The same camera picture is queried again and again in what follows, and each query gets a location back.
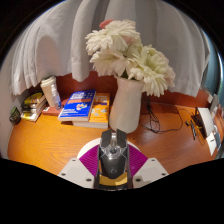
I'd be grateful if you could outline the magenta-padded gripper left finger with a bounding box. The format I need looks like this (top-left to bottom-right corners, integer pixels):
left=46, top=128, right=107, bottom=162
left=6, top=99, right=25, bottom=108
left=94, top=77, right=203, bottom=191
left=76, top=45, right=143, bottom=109
left=58, top=143, right=101, bottom=190

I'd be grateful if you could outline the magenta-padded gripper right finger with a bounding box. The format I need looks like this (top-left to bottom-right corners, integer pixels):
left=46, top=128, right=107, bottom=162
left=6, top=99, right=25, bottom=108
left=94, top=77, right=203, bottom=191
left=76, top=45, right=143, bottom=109
left=127, top=143, right=169, bottom=189

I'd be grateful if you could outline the dark grey computer mouse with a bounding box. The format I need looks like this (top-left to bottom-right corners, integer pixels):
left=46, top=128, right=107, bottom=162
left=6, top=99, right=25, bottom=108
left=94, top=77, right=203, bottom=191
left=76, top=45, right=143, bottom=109
left=96, top=128, right=131, bottom=178

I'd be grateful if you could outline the orange book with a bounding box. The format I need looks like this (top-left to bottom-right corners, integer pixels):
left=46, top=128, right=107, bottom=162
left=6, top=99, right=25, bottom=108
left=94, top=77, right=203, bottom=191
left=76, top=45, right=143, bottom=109
left=72, top=92, right=111, bottom=130

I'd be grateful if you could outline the red book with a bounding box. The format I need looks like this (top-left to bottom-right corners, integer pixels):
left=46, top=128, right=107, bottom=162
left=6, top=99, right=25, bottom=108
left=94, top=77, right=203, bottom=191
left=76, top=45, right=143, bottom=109
left=41, top=105, right=63, bottom=117

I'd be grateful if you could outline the white paper sheet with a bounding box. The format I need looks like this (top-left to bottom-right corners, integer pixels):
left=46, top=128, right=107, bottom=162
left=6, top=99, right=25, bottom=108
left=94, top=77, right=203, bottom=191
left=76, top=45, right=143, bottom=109
left=206, top=131, right=221, bottom=156

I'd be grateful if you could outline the white ceramic vase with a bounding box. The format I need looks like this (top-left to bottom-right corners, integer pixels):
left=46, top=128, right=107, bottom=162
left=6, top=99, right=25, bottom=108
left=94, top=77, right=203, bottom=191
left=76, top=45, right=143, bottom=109
left=109, top=75, right=145, bottom=134

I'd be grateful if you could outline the yellow and white book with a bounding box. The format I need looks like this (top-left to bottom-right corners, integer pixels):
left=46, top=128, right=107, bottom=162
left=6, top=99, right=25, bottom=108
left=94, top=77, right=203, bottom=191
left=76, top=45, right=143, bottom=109
left=20, top=108, right=44, bottom=123

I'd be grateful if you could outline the black paperback book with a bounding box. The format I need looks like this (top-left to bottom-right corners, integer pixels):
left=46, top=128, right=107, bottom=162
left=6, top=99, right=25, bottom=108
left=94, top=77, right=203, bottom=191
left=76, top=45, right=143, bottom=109
left=20, top=104, right=47, bottom=116
left=21, top=99, right=47, bottom=112

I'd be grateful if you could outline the clear spray bottle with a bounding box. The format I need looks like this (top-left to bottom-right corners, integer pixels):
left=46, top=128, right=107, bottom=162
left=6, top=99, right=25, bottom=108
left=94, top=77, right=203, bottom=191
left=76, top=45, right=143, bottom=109
left=50, top=83, right=63, bottom=110

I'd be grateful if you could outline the white tilted tablet device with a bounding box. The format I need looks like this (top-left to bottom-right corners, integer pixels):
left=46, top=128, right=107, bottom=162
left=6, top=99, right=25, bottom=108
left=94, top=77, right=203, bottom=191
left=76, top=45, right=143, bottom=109
left=194, top=106, right=215, bottom=138

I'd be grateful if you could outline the yellow and black book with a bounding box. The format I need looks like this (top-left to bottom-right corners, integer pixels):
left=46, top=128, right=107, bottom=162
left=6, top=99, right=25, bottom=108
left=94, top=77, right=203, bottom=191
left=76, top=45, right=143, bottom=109
left=23, top=92, right=45, bottom=106

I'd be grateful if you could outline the white flower bouquet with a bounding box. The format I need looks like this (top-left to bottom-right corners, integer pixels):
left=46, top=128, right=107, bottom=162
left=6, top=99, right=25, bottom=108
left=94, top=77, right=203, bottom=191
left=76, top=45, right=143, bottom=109
left=84, top=18, right=177, bottom=98

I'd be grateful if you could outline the white curtain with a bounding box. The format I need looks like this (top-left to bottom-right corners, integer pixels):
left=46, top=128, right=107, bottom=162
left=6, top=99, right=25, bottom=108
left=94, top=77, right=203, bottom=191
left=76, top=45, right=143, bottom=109
left=9, top=0, right=211, bottom=98

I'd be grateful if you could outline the black cable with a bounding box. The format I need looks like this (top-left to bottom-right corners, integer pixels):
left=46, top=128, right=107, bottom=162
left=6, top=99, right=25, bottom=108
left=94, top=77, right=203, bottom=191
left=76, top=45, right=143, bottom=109
left=139, top=96, right=198, bottom=134

